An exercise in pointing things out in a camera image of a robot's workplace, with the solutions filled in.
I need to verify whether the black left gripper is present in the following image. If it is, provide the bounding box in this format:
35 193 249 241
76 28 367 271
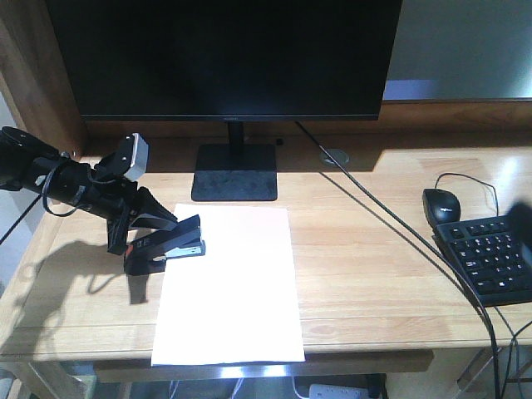
42 160 177 254

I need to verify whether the black monitor cable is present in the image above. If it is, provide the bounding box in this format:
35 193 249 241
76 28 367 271
295 120 502 399

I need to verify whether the wooden desk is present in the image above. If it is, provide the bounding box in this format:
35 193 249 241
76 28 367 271
1 1 531 370

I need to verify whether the black computer monitor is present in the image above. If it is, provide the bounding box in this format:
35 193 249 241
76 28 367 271
47 1 402 201

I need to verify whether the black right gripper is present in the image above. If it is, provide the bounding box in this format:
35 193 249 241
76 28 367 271
507 202 531 262

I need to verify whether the black orange stapler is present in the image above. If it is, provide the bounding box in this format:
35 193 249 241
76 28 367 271
124 214 206 276

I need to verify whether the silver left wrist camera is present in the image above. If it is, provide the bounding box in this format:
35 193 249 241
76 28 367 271
97 132 150 182

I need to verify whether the black keyboard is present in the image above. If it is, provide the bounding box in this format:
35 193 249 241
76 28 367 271
433 216 531 307

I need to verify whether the thin black mouse cable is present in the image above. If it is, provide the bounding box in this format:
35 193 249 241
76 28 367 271
435 173 500 217

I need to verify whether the white paper sheet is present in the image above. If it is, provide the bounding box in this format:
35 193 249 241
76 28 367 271
151 204 305 366

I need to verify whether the black computer mouse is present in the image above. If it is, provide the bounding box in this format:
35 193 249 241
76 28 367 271
422 188 461 228

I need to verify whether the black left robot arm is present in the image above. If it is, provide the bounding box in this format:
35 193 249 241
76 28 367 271
1 126 177 254

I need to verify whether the white power strip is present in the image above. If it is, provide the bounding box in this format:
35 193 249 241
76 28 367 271
293 376 369 398

